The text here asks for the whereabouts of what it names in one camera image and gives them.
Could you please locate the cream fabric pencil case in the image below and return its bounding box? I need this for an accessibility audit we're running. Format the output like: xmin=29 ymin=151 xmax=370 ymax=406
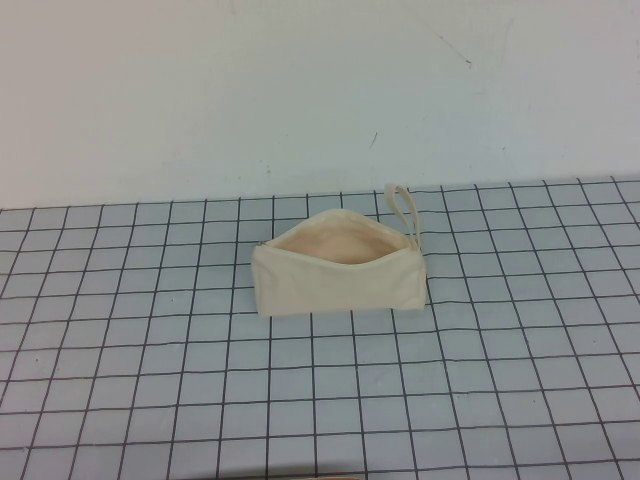
xmin=251 ymin=183 xmax=427 ymax=318

